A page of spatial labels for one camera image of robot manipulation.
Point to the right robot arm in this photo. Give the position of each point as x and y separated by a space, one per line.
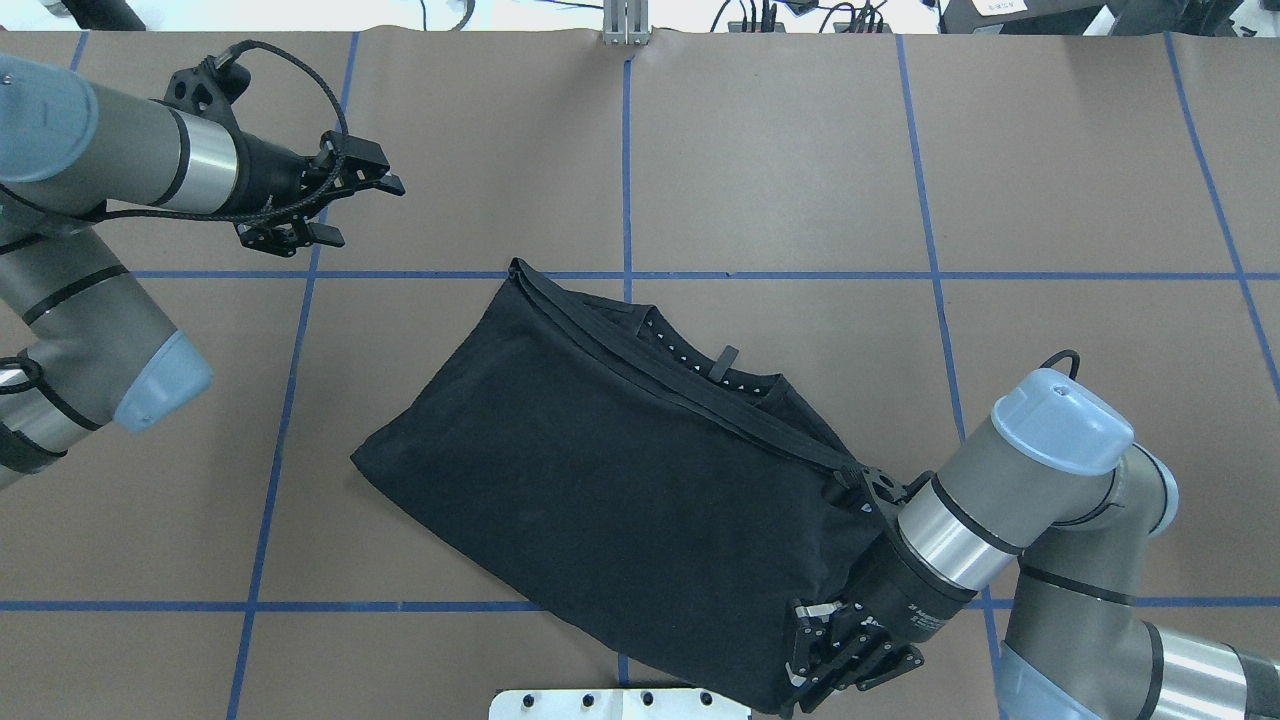
1054 483

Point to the grey aluminium post bracket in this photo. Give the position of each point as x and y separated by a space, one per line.
626 22

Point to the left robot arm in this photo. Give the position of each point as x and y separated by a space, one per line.
76 155

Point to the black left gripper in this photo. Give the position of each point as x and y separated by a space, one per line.
268 172

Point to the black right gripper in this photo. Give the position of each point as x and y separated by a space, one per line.
908 600

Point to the black printed t-shirt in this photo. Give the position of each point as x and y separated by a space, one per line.
584 453

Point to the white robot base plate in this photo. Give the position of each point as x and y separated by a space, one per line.
615 703

